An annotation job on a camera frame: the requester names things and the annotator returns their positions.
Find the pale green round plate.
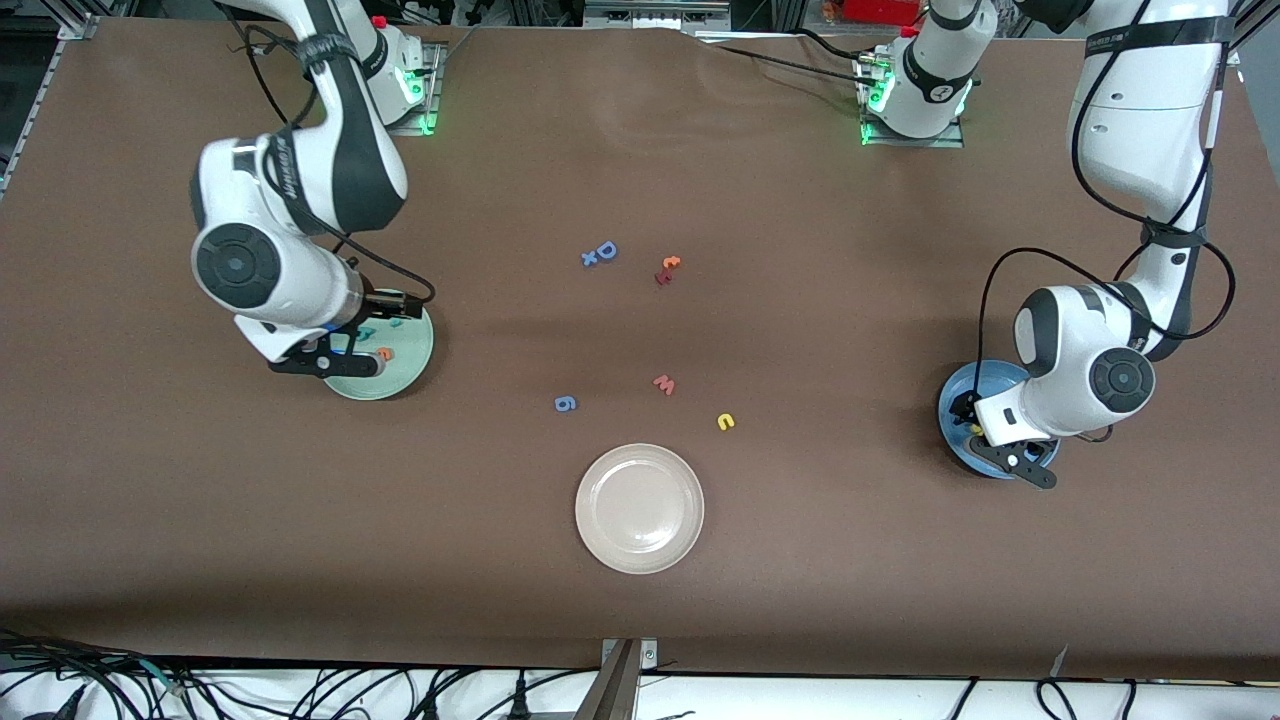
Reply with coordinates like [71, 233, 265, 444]
[322, 300, 436, 402]

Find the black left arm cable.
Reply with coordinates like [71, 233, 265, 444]
[975, 40, 1239, 401]

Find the beige round plate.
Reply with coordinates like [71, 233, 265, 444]
[575, 443, 705, 575]

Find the long black base cable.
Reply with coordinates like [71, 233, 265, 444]
[715, 45, 881, 91]

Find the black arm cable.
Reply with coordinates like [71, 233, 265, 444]
[975, 40, 1239, 401]
[240, 25, 436, 319]

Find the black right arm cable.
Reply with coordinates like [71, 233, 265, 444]
[240, 25, 436, 319]

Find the red box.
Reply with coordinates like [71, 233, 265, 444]
[843, 0, 926, 26]

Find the grey equipment box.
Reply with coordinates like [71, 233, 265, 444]
[583, 0, 733, 31]

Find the short black base cable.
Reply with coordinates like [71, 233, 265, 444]
[795, 28, 881, 66]

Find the blue round plate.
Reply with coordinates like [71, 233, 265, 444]
[938, 360, 1063, 480]

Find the aluminium frame profile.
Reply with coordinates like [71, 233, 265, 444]
[1225, 0, 1280, 66]
[55, 0, 101, 41]

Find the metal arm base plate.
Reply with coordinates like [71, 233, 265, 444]
[858, 50, 966, 149]
[385, 40, 443, 136]

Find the metal clamp bracket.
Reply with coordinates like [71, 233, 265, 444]
[572, 638, 659, 720]

